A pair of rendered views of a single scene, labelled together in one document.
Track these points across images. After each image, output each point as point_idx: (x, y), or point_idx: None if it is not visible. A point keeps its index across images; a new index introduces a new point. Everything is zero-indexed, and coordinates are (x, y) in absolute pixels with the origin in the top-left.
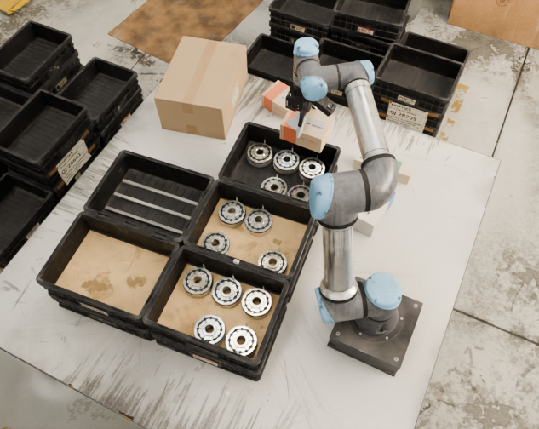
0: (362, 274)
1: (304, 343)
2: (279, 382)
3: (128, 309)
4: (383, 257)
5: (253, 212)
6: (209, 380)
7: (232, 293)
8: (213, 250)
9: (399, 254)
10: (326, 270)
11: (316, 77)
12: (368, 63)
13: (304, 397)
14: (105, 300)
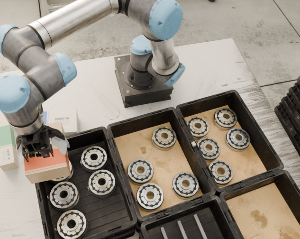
0: (111, 108)
1: None
2: None
3: (278, 203)
4: (88, 104)
5: (137, 179)
6: None
7: (206, 142)
8: (200, 166)
9: (79, 97)
10: (174, 53)
11: (55, 57)
12: (2, 27)
13: (205, 93)
14: (291, 226)
